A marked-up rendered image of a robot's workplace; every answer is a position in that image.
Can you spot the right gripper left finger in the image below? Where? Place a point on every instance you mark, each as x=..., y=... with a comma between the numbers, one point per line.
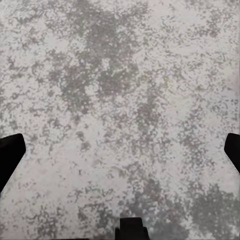
x=12, y=150

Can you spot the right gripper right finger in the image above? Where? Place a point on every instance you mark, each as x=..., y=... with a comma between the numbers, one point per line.
x=232, y=149

